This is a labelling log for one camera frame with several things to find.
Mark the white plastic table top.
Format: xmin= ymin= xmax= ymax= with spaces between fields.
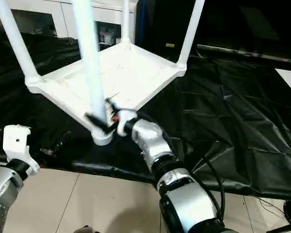
xmin=25 ymin=42 xmax=187 ymax=147

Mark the white plastic table leg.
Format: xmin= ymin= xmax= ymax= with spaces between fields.
xmin=0 ymin=0 xmax=45 ymax=85
xmin=71 ymin=0 xmax=107 ymax=122
xmin=120 ymin=0 xmax=132 ymax=49
xmin=176 ymin=0 xmax=206 ymax=68

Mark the dark robot foot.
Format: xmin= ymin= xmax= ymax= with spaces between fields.
xmin=75 ymin=225 xmax=96 ymax=233

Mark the white glass-door cabinet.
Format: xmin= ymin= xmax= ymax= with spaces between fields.
xmin=11 ymin=0 xmax=138 ymax=45

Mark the black table mat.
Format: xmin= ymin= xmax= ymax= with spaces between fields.
xmin=0 ymin=31 xmax=291 ymax=201

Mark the black stand leg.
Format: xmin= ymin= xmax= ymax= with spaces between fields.
xmin=273 ymin=223 xmax=291 ymax=233

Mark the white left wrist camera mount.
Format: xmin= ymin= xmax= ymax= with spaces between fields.
xmin=2 ymin=124 xmax=41 ymax=177

